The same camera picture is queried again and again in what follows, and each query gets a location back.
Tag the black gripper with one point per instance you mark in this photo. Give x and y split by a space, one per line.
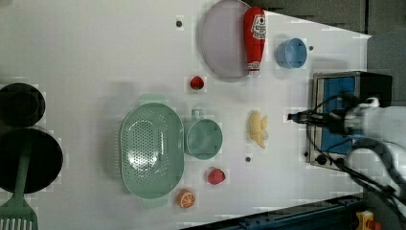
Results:
333 121

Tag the peeled yellow banana toy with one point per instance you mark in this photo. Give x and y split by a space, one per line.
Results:
258 126

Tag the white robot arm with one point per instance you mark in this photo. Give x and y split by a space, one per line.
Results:
376 129

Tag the green mug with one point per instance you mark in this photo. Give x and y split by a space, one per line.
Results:
203 137

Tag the black toaster oven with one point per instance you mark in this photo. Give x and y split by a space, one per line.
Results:
333 96

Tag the blue plastic cup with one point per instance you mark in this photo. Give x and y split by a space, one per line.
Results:
292 53

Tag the yellow red clamp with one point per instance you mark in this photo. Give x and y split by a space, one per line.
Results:
367 221

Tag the red ketchup bottle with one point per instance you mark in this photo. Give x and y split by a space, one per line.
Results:
254 34

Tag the large red strawberry toy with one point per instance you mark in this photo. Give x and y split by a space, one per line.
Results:
216 176

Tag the lilac round plate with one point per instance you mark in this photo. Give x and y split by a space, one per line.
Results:
221 39

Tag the small red strawberry toy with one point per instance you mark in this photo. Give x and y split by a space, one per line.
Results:
197 83

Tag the orange slice toy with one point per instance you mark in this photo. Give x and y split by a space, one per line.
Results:
185 199

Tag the green perforated colander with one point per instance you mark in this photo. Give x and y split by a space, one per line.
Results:
152 150

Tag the large black pan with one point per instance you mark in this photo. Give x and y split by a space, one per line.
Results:
45 159

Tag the small black pot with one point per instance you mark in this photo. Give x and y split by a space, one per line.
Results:
22 105

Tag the green plastic spatula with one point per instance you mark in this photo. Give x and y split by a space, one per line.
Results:
16 213

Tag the blue metal frame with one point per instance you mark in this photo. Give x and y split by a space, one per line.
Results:
331 214

